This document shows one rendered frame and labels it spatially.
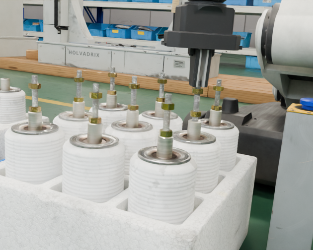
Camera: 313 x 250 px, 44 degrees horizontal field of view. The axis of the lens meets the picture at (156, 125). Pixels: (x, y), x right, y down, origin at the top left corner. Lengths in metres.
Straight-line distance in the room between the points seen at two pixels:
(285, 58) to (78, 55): 2.48
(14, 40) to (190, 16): 3.53
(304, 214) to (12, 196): 0.46
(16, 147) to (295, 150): 0.44
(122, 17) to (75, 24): 7.06
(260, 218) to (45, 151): 0.56
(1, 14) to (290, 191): 3.54
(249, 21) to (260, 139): 8.20
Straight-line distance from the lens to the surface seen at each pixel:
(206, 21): 0.61
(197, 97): 0.64
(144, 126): 0.70
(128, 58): 2.99
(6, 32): 4.01
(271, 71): 1.03
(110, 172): 0.58
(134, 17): 10.31
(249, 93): 2.57
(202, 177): 0.63
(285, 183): 0.68
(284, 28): 0.92
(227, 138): 0.73
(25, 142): 0.64
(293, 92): 1.20
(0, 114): 1.02
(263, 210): 1.04
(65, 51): 3.34
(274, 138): 1.03
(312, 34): 0.91
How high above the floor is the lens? 0.42
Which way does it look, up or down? 14 degrees down
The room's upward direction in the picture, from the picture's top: 4 degrees clockwise
